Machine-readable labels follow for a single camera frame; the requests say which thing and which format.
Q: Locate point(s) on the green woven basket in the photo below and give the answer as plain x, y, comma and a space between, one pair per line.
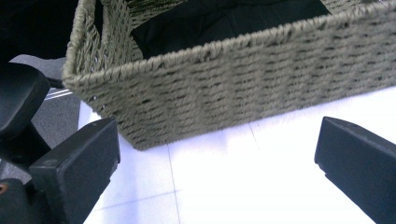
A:
249, 87

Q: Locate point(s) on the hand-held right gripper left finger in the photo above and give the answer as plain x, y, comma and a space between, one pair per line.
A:
74, 168

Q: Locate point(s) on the black cloth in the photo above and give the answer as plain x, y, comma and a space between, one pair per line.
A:
224, 21

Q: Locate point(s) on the aluminium rail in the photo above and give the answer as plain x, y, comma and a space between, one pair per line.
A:
57, 93

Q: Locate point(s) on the white table mat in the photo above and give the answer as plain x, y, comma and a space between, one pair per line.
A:
249, 186

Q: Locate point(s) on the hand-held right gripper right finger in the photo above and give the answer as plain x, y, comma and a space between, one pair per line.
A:
358, 161

